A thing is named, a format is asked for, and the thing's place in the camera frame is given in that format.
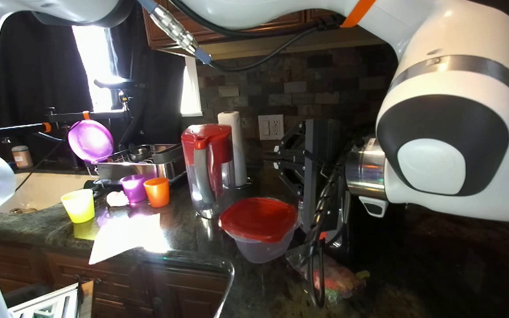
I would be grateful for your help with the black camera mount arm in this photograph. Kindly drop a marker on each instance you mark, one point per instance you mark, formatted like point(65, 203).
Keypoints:
point(88, 115)

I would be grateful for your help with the small glass jar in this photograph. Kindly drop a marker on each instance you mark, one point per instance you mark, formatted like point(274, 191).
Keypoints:
point(23, 157)

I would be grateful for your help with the beige kitchen sink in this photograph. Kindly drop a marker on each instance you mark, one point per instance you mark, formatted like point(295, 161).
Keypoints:
point(47, 191)

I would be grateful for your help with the purple plastic plate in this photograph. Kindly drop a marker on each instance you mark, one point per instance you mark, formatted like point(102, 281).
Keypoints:
point(90, 141)

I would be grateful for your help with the white wall outlet plate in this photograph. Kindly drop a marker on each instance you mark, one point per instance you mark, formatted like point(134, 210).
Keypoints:
point(270, 127)

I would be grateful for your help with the yellow-green plastic cup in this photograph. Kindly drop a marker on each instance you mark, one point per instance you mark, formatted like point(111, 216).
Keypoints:
point(77, 205)

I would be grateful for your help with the orange plastic cup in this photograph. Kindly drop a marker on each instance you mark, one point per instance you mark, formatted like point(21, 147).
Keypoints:
point(157, 193)

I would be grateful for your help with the bright window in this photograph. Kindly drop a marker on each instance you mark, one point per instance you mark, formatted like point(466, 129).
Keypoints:
point(97, 64)

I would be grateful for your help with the red water filter pitcher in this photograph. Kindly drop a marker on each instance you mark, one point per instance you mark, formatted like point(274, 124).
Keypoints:
point(207, 159)

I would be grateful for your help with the small white round object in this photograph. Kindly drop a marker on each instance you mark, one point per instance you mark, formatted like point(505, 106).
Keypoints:
point(116, 198)

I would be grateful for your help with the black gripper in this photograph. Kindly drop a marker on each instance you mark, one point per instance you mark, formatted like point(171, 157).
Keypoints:
point(321, 177)

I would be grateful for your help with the white paper sheet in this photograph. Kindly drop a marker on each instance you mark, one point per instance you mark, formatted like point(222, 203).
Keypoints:
point(123, 235)

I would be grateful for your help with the red plastic lid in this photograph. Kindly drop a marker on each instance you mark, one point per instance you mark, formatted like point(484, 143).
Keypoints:
point(260, 217)

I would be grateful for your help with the white paper towel roll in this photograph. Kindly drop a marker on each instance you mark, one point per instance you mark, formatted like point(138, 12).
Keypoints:
point(233, 147)

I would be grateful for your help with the clear bag of candy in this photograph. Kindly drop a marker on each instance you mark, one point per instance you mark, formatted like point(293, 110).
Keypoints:
point(339, 283)

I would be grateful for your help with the metal dish rack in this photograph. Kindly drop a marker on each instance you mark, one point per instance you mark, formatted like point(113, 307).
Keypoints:
point(159, 159)

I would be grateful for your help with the purple plastic cup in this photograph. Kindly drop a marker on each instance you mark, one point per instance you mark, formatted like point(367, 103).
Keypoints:
point(131, 187)

